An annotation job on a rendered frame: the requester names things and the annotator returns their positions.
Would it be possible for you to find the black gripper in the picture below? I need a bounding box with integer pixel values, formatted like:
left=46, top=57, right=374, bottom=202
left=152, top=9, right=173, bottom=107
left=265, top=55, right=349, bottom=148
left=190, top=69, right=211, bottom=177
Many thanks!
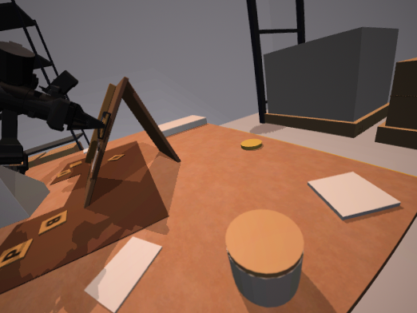
left=22, top=89, right=105, bottom=132

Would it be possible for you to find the dark grey cylindrical container with orange lid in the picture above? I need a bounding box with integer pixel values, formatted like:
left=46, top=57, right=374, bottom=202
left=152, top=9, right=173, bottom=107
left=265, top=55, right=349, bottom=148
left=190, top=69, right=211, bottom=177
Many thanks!
left=225, top=209, right=304, bottom=308

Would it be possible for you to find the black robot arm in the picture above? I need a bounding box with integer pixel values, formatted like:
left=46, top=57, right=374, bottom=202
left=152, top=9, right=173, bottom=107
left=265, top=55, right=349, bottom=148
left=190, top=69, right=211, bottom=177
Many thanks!
left=0, top=41, right=78, bottom=175

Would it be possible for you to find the yellow flat round disc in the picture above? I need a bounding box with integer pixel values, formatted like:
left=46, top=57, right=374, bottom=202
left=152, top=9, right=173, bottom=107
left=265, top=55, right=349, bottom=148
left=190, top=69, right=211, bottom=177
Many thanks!
left=241, top=139, right=262, bottom=150

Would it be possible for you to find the white flat rectangular card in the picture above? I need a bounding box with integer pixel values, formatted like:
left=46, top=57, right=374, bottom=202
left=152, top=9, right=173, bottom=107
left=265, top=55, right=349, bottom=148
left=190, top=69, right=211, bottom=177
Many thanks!
left=84, top=237, right=162, bottom=313

